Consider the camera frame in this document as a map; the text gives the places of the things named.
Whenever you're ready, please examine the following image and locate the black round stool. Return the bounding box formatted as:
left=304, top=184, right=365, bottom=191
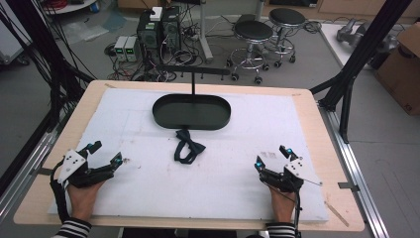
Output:
left=265, top=7, right=308, bottom=68
left=226, top=19, right=275, bottom=85

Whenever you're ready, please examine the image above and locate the aluminium rail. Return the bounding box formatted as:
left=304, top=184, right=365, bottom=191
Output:
left=317, top=100, right=392, bottom=238
left=0, top=127, right=62, bottom=221

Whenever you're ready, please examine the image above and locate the grey power supply unit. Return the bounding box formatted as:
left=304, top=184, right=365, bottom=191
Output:
left=113, top=35, right=129, bottom=62
left=125, top=36, right=142, bottom=62

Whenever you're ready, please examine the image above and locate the person's right hand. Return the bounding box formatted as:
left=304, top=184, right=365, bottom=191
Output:
left=269, top=187, right=297, bottom=224

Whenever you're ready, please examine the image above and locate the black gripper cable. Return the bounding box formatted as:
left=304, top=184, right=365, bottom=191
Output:
left=49, top=158, right=71, bottom=225
left=294, top=188, right=304, bottom=238

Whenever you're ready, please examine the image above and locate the black stand with oval tray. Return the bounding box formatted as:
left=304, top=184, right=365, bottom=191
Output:
left=152, top=64, right=232, bottom=132

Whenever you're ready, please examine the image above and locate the tangle of floor cables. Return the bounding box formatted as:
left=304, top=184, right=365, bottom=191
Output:
left=104, top=19, right=212, bottom=82

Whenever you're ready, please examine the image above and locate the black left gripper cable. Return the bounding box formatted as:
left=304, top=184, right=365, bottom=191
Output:
left=49, top=158, right=71, bottom=225

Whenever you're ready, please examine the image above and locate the round white table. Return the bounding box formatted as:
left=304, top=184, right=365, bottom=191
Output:
left=42, top=0, right=99, bottom=16

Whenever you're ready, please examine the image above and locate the black bow tie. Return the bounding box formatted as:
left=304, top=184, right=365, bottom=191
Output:
left=173, top=128, right=207, bottom=166

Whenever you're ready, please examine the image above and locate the black computer tower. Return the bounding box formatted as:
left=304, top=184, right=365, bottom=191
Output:
left=160, top=5, right=182, bottom=54
left=136, top=9, right=163, bottom=53

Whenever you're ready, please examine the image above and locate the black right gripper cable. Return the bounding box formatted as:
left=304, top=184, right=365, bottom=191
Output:
left=294, top=188, right=304, bottom=238

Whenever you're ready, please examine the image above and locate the person's left hand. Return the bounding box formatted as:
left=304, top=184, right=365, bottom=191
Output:
left=66, top=179, right=107, bottom=221

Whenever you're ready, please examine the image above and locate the white side table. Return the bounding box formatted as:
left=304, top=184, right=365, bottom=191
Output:
left=319, top=22, right=409, bottom=71

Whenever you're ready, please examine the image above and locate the black metal frame strut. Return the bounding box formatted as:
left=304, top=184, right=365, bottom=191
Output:
left=309, top=0, right=414, bottom=145
left=0, top=0, right=95, bottom=133

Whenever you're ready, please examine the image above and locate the white foam mat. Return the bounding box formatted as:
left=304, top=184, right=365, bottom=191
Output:
left=47, top=86, right=331, bottom=223

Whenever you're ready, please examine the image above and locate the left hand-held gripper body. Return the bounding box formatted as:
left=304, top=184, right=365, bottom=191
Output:
left=56, top=149, right=116, bottom=189

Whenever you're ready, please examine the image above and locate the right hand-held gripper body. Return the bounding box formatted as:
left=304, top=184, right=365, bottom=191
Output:
left=259, top=157, right=324, bottom=194

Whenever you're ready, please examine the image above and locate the brown cardboard box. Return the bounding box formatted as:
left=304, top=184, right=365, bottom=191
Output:
left=373, top=22, right=420, bottom=117

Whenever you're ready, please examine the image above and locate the metal bracket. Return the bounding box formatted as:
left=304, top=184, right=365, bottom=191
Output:
left=30, top=167, right=54, bottom=177
left=337, top=180, right=361, bottom=193

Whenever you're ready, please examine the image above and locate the white box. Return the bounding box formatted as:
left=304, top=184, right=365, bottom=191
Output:
left=149, top=6, right=164, bottom=22

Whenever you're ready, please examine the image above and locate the grey table leg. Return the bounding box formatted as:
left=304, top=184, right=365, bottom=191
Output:
left=197, top=0, right=215, bottom=64

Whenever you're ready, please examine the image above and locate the strip of brown tape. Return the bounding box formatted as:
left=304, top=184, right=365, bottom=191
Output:
left=324, top=200, right=351, bottom=228

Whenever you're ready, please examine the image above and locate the grey robot part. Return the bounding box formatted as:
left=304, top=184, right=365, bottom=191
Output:
left=336, top=17, right=399, bottom=54

